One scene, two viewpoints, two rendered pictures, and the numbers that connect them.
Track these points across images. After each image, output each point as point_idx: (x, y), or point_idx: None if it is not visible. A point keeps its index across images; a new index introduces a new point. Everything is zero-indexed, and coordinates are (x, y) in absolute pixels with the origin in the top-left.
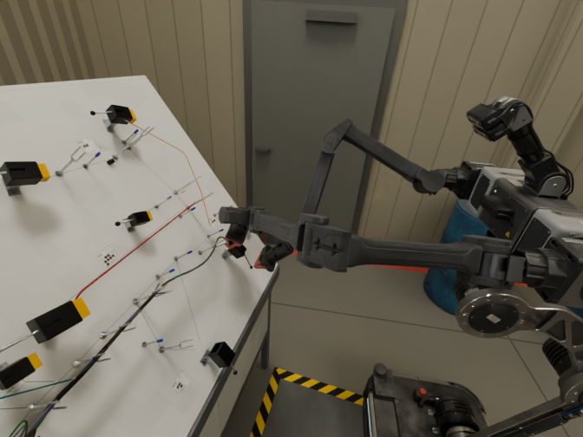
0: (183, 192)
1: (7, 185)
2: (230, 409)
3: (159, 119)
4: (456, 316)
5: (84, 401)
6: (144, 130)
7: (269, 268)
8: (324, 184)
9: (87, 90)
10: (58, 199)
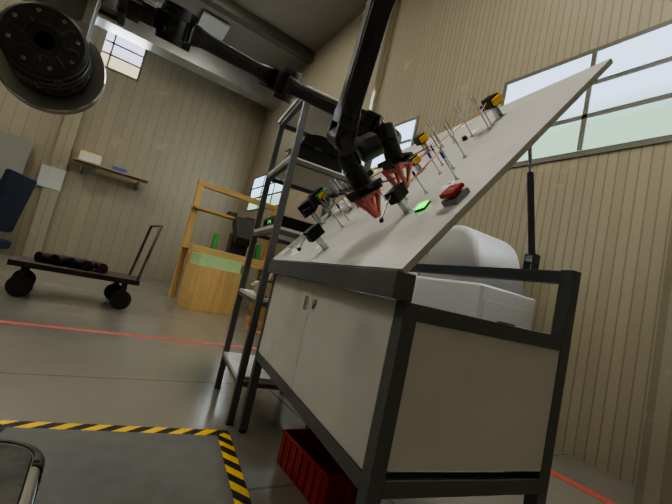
0: (435, 140)
1: (416, 145)
2: (299, 387)
3: (554, 97)
4: (98, 99)
5: (335, 220)
6: (473, 102)
7: (350, 192)
8: (357, 41)
9: (522, 99)
10: (427, 157)
